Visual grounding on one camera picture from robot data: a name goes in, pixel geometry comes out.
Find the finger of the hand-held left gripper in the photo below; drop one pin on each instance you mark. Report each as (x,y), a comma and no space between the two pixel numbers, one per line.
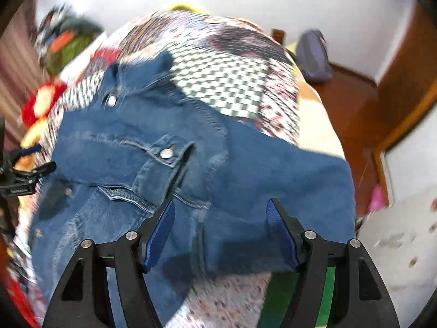
(37,172)
(29,150)

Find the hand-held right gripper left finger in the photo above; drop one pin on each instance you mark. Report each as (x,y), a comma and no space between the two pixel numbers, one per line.
(160,235)

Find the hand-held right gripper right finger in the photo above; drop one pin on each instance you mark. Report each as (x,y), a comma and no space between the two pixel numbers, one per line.
(281,235)

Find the blue denim jeans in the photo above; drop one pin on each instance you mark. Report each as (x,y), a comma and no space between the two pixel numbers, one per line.
(205,164)

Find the pile of colourful clothes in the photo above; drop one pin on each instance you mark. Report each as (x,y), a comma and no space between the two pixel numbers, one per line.
(68,41)

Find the red and yellow plush toy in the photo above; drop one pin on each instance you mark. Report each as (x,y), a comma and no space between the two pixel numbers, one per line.
(41,102)

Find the striped curtain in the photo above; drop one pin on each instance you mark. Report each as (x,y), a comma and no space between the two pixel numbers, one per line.
(17,68)

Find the pink item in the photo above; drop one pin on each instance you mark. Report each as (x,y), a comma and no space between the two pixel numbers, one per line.
(377,198)

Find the white spotted cloth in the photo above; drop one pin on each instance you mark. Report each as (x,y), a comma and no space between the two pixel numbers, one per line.
(392,246)

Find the patchwork printed bedsheet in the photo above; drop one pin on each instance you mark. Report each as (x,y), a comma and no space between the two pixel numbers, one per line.
(232,85)

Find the blue bag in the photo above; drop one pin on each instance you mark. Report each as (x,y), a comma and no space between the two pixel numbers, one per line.
(314,58)

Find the yellow cloth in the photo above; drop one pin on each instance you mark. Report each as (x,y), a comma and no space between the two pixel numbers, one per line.
(186,6)

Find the wooden post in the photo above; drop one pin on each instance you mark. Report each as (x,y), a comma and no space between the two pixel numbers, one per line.
(278,37)

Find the wooden door frame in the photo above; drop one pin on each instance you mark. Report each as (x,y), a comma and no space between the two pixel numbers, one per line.
(403,75)

